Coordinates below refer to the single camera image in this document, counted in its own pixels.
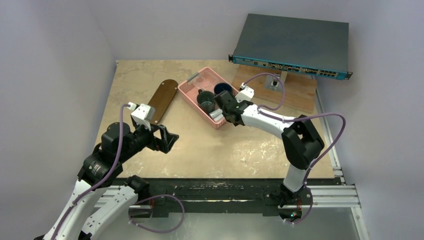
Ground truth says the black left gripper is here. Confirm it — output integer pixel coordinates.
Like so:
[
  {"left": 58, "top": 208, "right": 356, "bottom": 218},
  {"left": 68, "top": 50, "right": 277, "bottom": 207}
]
[{"left": 119, "top": 119, "right": 179, "bottom": 162}]

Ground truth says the pink plastic basket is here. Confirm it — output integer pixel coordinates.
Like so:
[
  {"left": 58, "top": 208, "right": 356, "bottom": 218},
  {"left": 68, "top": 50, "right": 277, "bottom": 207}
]
[{"left": 177, "top": 67, "right": 229, "bottom": 129}]

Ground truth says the oval wooden tray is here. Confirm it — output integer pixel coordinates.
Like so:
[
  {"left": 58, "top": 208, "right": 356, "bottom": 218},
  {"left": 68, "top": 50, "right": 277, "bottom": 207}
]
[{"left": 148, "top": 79, "right": 178, "bottom": 125}]

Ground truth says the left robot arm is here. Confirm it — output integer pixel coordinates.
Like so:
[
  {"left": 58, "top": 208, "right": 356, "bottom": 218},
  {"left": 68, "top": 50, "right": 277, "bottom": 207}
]
[{"left": 38, "top": 121, "right": 179, "bottom": 240}]

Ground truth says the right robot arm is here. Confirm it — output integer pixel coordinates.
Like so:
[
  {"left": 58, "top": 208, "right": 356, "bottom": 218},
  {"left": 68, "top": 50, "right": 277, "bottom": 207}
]
[{"left": 213, "top": 90, "right": 325, "bottom": 206}]

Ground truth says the dark blue mug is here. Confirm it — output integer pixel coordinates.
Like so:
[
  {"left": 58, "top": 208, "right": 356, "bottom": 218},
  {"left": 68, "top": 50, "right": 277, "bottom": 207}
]
[{"left": 213, "top": 82, "right": 234, "bottom": 96}]

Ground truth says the dark green mug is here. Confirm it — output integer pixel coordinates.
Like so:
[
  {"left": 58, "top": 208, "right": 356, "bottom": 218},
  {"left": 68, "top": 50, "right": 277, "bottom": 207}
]
[{"left": 196, "top": 89, "right": 216, "bottom": 114}]

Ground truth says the wooden base board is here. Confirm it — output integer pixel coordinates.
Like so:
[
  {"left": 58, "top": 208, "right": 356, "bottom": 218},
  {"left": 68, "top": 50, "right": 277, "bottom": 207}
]
[{"left": 247, "top": 72, "right": 317, "bottom": 114}]

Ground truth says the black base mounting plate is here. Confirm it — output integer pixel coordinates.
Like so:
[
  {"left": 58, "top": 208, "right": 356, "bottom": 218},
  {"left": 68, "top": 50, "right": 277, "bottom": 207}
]
[{"left": 112, "top": 178, "right": 314, "bottom": 219}]

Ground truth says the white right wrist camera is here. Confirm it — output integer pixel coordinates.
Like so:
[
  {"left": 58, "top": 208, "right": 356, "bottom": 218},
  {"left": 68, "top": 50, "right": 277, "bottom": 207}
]
[{"left": 235, "top": 83, "right": 255, "bottom": 103}]

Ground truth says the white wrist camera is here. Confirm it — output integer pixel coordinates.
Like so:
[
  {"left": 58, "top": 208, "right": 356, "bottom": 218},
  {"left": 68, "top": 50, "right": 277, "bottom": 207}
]
[
  {"left": 127, "top": 102, "right": 156, "bottom": 131},
  {"left": 235, "top": 83, "right": 255, "bottom": 103}
]

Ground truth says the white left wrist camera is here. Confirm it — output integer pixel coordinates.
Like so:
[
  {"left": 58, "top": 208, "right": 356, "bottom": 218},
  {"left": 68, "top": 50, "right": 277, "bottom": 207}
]
[{"left": 127, "top": 102, "right": 156, "bottom": 131}]

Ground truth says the metal stand bracket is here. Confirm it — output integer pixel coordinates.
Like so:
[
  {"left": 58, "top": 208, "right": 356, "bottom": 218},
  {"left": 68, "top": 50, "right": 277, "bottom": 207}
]
[{"left": 264, "top": 71, "right": 288, "bottom": 93}]

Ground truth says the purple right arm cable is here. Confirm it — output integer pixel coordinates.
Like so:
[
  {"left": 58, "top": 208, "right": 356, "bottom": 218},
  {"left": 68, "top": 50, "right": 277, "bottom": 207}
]
[{"left": 241, "top": 72, "right": 347, "bottom": 226}]

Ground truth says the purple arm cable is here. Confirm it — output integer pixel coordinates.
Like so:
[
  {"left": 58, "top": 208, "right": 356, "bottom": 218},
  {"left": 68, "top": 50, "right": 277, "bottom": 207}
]
[
  {"left": 49, "top": 104, "right": 131, "bottom": 240},
  {"left": 241, "top": 72, "right": 347, "bottom": 226}
]

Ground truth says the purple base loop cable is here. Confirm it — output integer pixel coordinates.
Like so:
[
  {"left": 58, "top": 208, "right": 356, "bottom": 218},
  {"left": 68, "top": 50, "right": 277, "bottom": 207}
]
[{"left": 128, "top": 194, "right": 185, "bottom": 234}]

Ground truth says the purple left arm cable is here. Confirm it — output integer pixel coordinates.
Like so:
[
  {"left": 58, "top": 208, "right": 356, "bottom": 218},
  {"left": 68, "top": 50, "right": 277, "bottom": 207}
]
[{"left": 49, "top": 104, "right": 131, "bottom": 240}]

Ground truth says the blue network switch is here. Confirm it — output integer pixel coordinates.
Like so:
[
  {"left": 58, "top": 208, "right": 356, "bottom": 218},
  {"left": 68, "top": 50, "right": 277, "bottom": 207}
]
[{"left": 228, "top": 13, "right": 352, "bottom": 80}]

